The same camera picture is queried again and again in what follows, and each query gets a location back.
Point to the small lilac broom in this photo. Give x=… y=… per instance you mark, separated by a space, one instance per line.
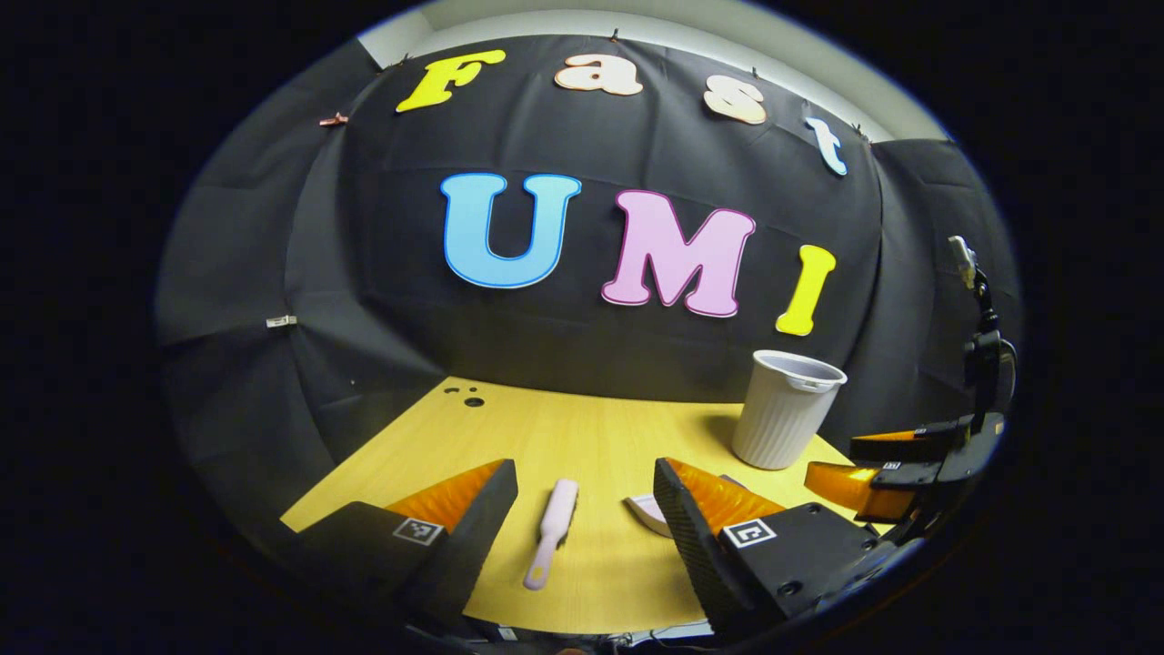
x=555 y=523

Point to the grey ribbed garbage bin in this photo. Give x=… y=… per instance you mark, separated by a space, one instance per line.
x=782 y=418

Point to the wooden desktop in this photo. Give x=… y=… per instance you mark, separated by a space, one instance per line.
x=582 y=428

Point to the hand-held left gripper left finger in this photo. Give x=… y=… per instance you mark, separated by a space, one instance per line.
x=477 y=537

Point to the copper metal clip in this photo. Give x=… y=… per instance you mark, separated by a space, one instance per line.
x=334 y=119

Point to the silver metal clip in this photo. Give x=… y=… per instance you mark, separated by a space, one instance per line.
x=281 y=321

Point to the lilac plastic dustpan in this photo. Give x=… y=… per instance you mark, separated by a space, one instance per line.
x=647 y=511

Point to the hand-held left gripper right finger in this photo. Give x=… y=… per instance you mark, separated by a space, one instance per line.
x=691 y=546

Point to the black backdrop cloth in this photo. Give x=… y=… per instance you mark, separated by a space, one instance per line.
x=546 y=337

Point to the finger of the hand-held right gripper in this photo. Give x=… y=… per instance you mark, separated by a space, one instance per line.
x=909 y=448
x=855 y=487

